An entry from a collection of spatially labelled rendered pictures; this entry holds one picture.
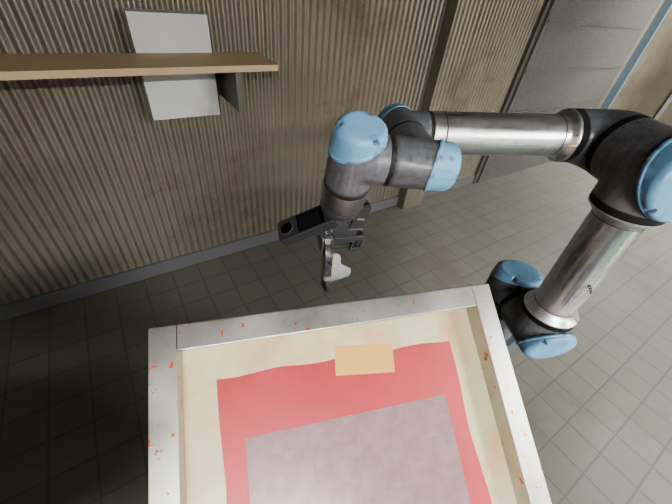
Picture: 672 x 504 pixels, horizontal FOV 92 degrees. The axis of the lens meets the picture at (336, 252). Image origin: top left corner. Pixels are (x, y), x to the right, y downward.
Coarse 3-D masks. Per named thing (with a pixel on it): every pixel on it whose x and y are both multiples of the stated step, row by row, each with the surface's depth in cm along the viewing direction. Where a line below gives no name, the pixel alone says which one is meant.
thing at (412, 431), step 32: (416, 352) 58; (448, 352) 59; (352, 384) 54; (384, 384) 55; (416, 384) 56; (448, 384) 58; (384, 416) 54; (416, 416) 55; (448, 416) 56; (384, 448) 52; (416, 448) 53; (448, 448) 54; (384, 480) 51; (416, 480) 52; (448, 480) 53; (480, 480) 54
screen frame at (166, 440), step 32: (480, 288) 61; (224, 320) 50; (256, 320) 51; (288, 320) 52; (320, 320) 53; (352, 320) 54; (384, 320) 58; (480, 320) 59; (160, 352) 47; (480, 352) 60; (160, 384) 46; (512, 384) 56; (160, 416) 44; (512, 416) 55; (160, 448) 43; (512, 448) 54; (160, 480) 42; (512, 480) 55; (544, 480) 53
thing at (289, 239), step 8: (312, 208) 59; (320, 208) 58; (296, 216) 60; (304, 216) 59; (312, 216) 58; (320, 216) 58; (280, 224) 60; (288, 224) 59; (296, 224) 59; (304, 224) 58; (312, 224) 58; (320, 224) 57; (328, 224) 57; (336, 224) 57; (280, 232) 60; (288, 232) 59; (296, 232) 58; (304, 232) 58; (312, 232) 58; (320, 232) 59; (280, 240) 59; (288, 240) 59; (296, 240) 59
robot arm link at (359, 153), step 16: (352, 112) 44; (336, 128) 43; (352, 128) 42; (368, 128) 43; (384, 128) 43; (336, 144) 43; (352, 144) 42; (368, 144) 42; (384, 144) 44; (336, 160) 45; (352, 160) 44; (368, 160) 43; (384, 160) 45; (336, 176) 47; (352, 176) 46; (368, 176) 46; (384, 176) 46; (336, 192) 49; (352, 192) 49
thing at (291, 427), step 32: (224, 384) 50; (256, 384) 51; (288, 384) 52; (320, 384) 53; (224, 416) 49; (256, 416) 50; (288, 416) 51; (320, 416) 52; (352, 416) 53; (224, 448) 48; (256, 448) 49; (288, 448) 50; (320, 448) 50; (352, 448) 51; (256, 480) 47; (288, 480) 48; (320, 480) 49; (352, 480) 50
